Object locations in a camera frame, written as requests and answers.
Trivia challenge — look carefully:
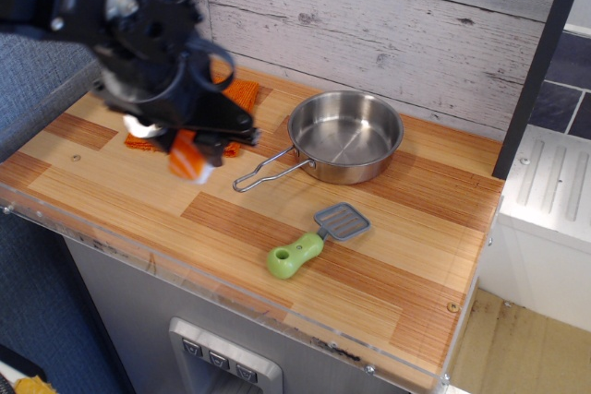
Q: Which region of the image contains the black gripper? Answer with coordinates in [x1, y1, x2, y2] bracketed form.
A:
[93, 52, 261, 167]

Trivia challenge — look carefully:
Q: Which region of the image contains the salmon nigiri sushi toy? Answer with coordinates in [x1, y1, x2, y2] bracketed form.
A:
[123, 114, 214, 185]

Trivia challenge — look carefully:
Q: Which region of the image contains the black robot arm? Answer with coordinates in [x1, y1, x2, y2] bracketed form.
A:
[1, 0, 259, 167]

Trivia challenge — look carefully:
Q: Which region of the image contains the orange rag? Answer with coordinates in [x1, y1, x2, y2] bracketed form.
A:
[125, 79, 259, 158]

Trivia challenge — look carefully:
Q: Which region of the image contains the stainless steel pan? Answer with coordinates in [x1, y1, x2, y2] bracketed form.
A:
[233, 90, 404, 193]

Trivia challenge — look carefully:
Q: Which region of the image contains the silver dispenser button panel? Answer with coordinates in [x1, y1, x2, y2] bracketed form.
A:
[169, 317, 283, 393]

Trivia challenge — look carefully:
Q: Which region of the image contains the white grooved appliance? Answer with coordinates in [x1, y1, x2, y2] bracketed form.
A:
[500, 125, 590, 254]

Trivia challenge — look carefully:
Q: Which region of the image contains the black cable loop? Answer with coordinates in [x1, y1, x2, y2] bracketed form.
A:
[177, 38, 236, 95]

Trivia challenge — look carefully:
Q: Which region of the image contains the green handled grey spatula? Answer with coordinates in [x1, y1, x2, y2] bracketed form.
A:
[266, 202, 371, 280]

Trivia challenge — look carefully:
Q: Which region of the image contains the dark vertical post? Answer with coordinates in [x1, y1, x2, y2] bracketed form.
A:
[492, 0, 574, 180]

